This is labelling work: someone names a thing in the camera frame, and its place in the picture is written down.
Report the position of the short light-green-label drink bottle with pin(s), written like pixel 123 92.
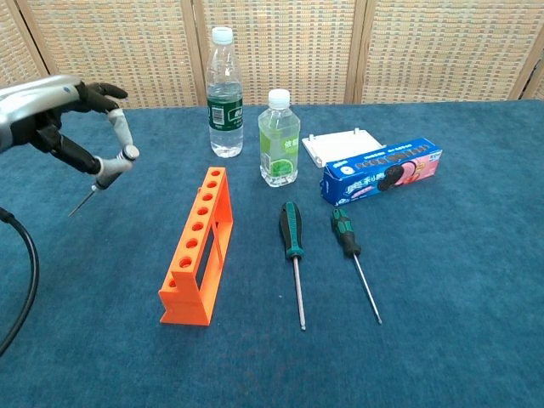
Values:
pixel 278 144

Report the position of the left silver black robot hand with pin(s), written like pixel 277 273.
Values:
pixel 38 102

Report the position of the blue felt table cloth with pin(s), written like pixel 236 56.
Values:
pixel 425 297

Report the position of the black knurled precision screwdriver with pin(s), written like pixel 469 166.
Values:
pixel 131 153

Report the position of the white plastic tray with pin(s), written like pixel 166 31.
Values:
pixel 340 144

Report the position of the blue cookie box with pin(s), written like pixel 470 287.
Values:
pixel 374 178

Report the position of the tall dark-green-label water bottle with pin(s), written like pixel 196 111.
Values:
pixel 225 127

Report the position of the woven bamboo folding screen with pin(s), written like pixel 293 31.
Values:
pixel 297 51

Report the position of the orange tool holder rack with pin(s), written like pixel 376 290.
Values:
pixel 187 307

